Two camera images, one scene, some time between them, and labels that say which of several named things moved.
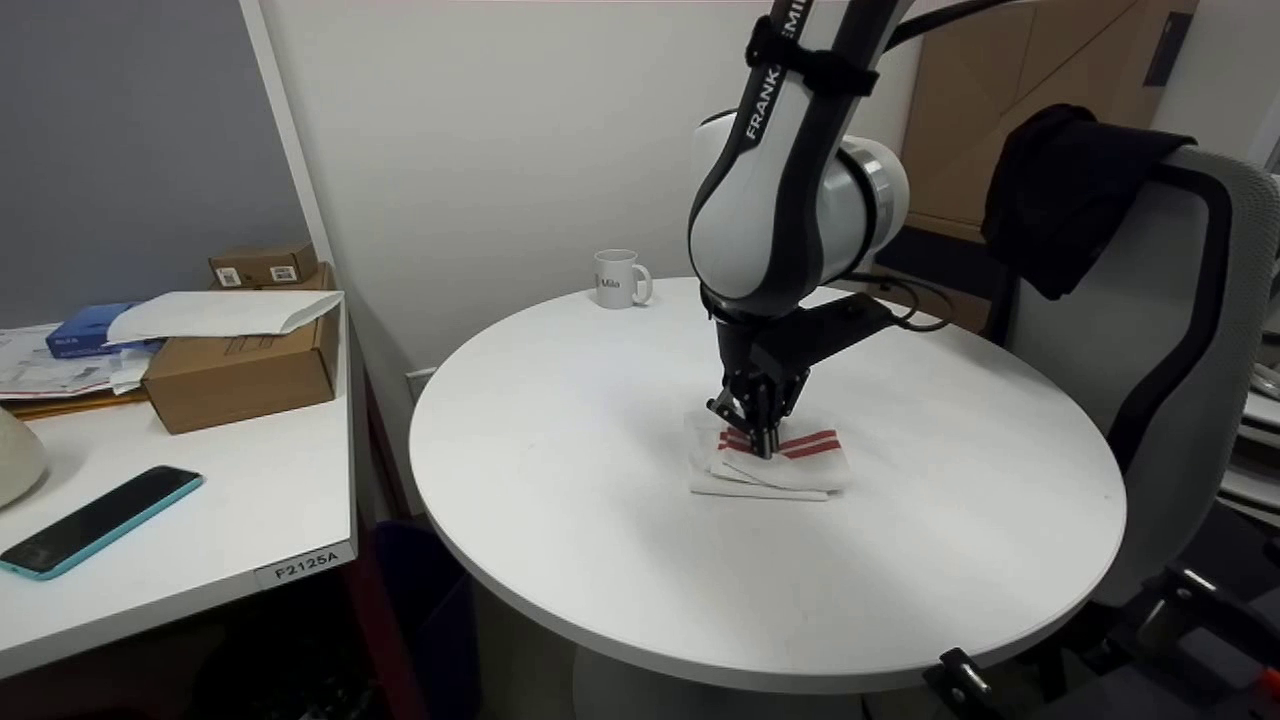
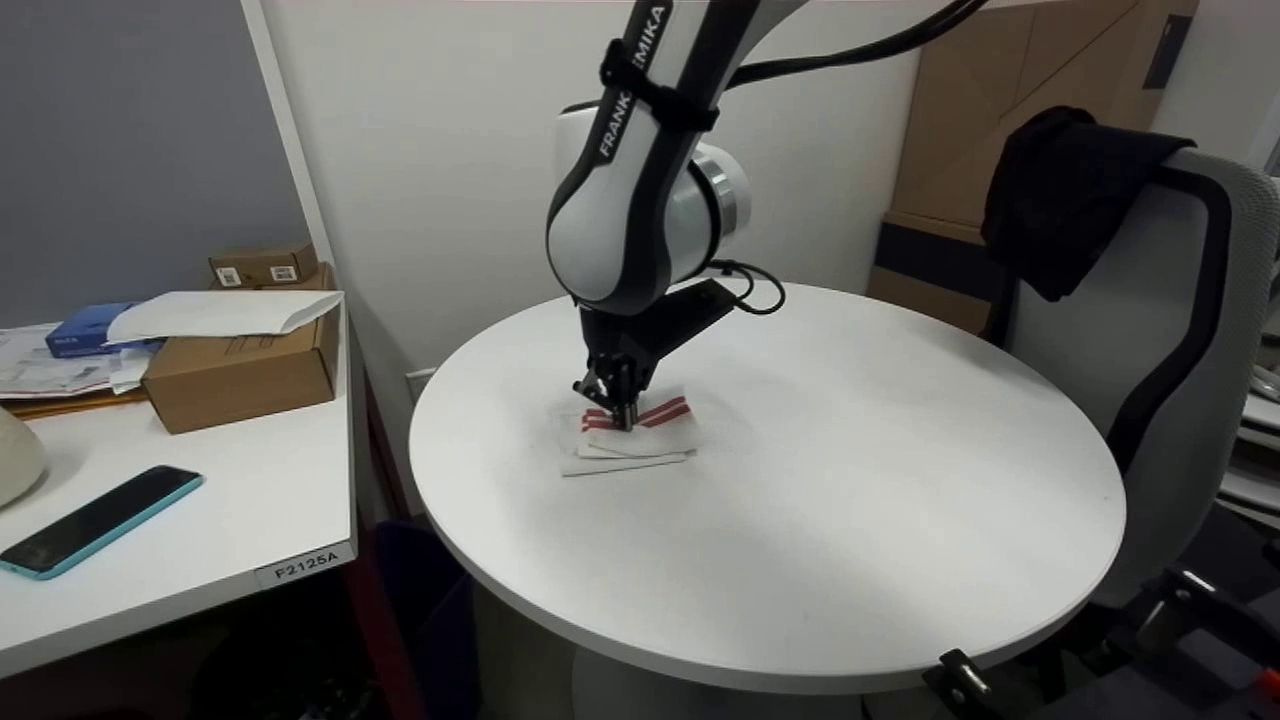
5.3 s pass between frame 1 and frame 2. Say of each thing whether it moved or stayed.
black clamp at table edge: stayed
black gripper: moved
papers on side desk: stayed
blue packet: stayed
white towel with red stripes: moved
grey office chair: stayed
